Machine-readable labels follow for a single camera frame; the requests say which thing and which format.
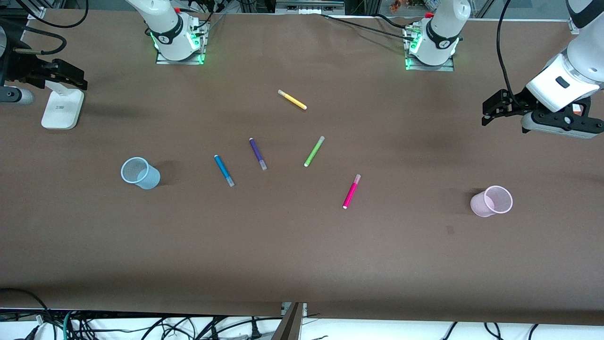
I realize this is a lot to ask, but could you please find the pink marker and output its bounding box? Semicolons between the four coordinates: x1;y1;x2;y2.
342;174;362;210

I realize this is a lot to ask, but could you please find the blue marker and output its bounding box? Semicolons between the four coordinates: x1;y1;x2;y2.
214;154;235;187

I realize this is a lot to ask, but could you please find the white flat device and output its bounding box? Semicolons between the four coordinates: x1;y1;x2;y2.
41;80;85;130

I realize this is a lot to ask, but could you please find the translucent pink cup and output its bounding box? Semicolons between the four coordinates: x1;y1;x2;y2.
470;185;513;218

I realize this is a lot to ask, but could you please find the translucent blue cup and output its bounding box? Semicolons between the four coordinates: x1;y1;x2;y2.
120;157;161;190

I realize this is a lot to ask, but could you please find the green marker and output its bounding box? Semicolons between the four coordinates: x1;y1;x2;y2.
303;136;326;168

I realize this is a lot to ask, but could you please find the purple marker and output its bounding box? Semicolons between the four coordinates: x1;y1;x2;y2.
249;137;268;171

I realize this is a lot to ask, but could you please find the yellow marker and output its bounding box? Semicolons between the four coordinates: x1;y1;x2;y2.
277;89;308;111

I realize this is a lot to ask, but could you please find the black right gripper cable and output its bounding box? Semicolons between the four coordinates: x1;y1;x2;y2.
0;23;67;56

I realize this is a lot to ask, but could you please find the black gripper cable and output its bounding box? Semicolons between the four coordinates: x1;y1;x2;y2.
495;0;516;102
0;23;67;56

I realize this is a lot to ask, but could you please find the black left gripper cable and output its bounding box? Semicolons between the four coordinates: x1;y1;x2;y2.
495;0;516;102

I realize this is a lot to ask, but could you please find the black cable looped overhead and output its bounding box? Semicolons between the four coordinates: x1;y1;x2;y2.
9;0;90;34

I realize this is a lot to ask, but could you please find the black cable across table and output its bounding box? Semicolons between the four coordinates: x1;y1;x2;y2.
321;13;421;39

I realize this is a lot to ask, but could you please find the aluminium frame rail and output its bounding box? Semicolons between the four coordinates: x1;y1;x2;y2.
275;0;346;16

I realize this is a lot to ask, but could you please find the black floor cable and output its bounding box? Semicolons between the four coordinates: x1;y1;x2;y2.
0;288;52;340

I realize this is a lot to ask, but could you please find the teal floor cable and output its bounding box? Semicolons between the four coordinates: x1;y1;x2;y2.
62;310;76;340

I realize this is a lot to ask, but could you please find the grey metal table bracket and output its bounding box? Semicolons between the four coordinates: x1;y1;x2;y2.
271;302;308;340

